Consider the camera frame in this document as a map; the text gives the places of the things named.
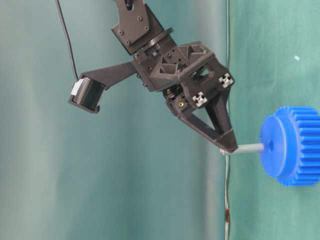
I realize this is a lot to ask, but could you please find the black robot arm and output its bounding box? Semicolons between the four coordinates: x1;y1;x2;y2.
112;0;238;153

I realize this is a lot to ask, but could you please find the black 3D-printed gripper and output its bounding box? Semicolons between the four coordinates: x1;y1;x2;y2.
132;41;238;153

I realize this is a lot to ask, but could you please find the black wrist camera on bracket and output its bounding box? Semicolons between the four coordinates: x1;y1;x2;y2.
68;62;137;114

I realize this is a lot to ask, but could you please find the black camera cable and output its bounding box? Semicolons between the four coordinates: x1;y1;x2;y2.
55;0;80;81

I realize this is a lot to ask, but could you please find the blue plastic gear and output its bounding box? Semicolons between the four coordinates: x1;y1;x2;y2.
259;106;320;187

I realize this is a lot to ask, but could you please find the grey metal shaft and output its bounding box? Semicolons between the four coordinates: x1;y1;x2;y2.
220;143;264;156

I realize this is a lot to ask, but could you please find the green table mat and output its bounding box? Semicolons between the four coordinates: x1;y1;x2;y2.
228;0;320;240

